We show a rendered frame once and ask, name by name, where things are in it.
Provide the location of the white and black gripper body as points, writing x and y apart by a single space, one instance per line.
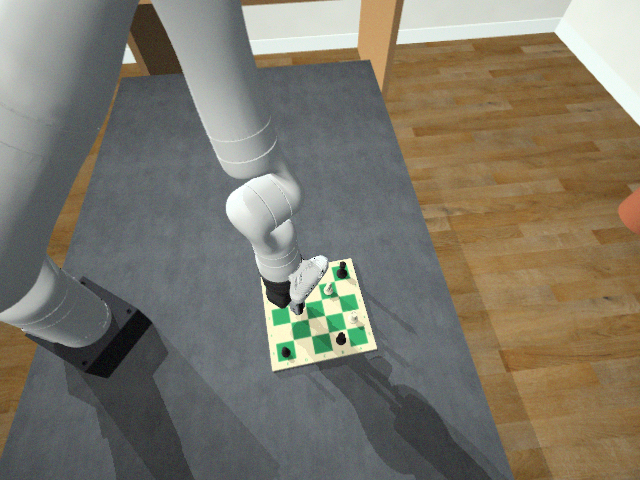
294 281

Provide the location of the green and cream chessboard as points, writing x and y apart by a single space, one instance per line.
311 336

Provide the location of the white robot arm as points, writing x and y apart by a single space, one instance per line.
60 62

